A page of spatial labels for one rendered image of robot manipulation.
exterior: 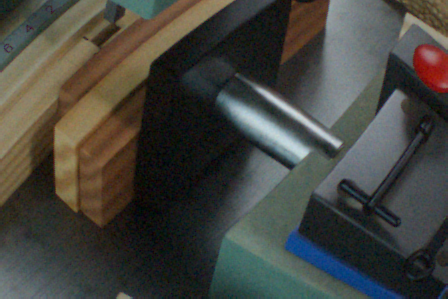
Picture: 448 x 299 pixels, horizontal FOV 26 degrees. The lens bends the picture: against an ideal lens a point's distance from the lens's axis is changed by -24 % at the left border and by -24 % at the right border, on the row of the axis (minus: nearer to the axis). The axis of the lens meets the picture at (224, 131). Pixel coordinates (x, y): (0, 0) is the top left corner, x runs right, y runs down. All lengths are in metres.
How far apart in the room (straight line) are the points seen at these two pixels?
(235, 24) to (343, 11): 0.18
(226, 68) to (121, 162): 0.06
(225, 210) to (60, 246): 0.10
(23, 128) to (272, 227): 0.14
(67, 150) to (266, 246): 0.10
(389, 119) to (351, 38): 0.18
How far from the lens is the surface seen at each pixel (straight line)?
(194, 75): 0.51
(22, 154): 0.55
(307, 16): 0.64
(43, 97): 0.56
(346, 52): 0.66
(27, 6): 0.82
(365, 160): 0.48
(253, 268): 0.50
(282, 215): 0.50
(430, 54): 0.50
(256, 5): 0.53
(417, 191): 0.47
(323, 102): 0.63
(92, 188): 0.54
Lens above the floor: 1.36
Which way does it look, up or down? 49 degrees down
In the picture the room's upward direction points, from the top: 12 degrees clockwise
